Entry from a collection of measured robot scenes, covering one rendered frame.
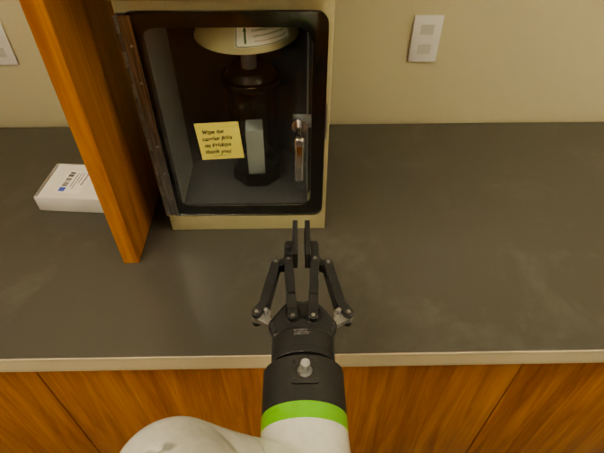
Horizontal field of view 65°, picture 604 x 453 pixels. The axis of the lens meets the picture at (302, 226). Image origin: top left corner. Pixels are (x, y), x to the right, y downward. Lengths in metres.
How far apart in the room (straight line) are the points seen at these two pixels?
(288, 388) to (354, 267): 0.46
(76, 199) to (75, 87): 0.40
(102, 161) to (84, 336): 0.30
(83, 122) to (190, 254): 0.34
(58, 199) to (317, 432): 0.81
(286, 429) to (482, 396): 0.66
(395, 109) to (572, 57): 0.45
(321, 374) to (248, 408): 0.56
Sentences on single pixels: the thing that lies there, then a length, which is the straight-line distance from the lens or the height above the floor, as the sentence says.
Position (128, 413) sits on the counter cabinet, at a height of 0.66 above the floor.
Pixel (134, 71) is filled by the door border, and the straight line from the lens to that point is 0.82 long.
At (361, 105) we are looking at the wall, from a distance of 1.34.
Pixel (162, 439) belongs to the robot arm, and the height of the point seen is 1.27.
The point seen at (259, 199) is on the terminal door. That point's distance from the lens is 0.93.
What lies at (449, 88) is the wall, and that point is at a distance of 1.37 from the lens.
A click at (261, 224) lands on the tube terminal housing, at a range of 1.00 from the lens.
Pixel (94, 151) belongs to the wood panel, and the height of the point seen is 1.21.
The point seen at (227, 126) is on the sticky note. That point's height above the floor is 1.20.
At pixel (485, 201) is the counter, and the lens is 1.14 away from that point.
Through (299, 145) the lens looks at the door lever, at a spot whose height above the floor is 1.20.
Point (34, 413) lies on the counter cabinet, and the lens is 1.20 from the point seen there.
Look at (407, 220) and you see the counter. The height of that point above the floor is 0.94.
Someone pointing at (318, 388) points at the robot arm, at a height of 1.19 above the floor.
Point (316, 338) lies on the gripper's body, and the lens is 0.56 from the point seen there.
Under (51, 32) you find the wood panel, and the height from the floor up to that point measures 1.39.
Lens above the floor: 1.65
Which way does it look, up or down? 45 degrees down
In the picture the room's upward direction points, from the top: straight up
